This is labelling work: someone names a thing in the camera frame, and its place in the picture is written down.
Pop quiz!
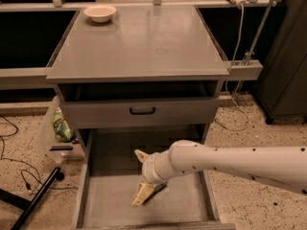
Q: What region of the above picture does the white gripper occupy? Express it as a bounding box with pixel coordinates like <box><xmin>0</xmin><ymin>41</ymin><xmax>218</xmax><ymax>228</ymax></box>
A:
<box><xmin>131</xmin><ymin>149</ymin><xmax>175</xmax><ymax>207</ymax></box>

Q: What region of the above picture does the silver redbull can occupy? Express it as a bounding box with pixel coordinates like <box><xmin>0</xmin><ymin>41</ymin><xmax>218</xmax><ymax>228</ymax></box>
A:
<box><xmin>150</xmin><ymin>183</ymin><xmax>167</xmax><ymax>196</ymax></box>

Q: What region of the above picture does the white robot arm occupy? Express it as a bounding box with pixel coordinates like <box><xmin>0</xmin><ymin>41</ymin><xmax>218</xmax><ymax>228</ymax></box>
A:
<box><xmin>131</xmin><ymin>140</ymin><xmax>307</xmax><ymax>206</ymax></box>

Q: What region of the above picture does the open grey middle drawer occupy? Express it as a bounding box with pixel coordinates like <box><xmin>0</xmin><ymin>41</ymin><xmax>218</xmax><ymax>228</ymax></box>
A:
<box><xmin>72</xmin><ymin>127</ymin><xmax>236</xmax><ymax>230</ymax></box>

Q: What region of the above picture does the grey top drawer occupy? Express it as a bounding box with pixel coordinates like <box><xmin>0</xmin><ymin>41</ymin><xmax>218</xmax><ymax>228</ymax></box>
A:
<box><xmin>60</xmin><ymin>99</ymin><xmax>220</xmax><ymax>129</ymax></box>

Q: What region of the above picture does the grey drawer cabinet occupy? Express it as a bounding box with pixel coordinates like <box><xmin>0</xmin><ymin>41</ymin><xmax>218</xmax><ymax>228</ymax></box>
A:
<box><xmin>47</xmin><ymin>5</ymin><xmax>228</xmax><ymax>146</ymax></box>

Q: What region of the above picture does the green snack bag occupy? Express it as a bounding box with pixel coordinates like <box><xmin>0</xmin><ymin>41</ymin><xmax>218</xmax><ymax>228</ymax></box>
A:
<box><xmin>52</xmin><ymin>107</ymin><xmax>73</xmax><ymax>143</ymax></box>

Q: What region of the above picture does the clear plastic bin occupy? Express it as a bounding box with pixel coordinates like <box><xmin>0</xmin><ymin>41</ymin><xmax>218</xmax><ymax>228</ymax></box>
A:
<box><xmin>36</xmin><ymin>97</ymin><xmax>84</xmax><ymax>163</ymax></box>

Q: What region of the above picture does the black metal stand leg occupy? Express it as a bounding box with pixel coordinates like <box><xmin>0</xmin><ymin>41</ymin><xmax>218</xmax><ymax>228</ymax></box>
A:
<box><xmin>0</xmin><ymin>167</ymin><xmax>63</xmax><ymax>230</ymax></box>

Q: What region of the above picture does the dark grey side cabinet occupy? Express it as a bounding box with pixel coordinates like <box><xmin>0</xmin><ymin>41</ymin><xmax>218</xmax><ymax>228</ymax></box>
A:
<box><xmin>254</xmin><ymin>0</ymin><xmax>307</xmax><ymax>125</ymax></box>

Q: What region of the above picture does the white bowl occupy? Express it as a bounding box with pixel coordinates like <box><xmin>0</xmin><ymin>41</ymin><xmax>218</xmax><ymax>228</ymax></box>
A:
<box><xmin>83</xmin><ymin>5</ymin><xmax>116</xmax><ymax>23</ymax></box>

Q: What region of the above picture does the black drawer handle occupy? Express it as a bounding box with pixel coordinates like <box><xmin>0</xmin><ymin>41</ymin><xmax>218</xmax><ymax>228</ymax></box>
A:
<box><xmin>130</xmin><ymin>107</ymin><xmax>155</xmax><ymax>115</ymax></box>

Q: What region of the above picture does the white power cable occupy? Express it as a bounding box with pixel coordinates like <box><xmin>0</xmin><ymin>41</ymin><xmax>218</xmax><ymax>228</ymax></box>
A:
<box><xmin>214</xmin><ymin>3</ymin><xmax>250</xmax><ymax>133</ymax></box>

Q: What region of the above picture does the black floor cable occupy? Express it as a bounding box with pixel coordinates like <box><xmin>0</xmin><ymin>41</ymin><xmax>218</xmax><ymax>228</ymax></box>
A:
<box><xmin>0</xmin><ymin>114</ymin><xmax>78</xmax><ymax>195</ymax></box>

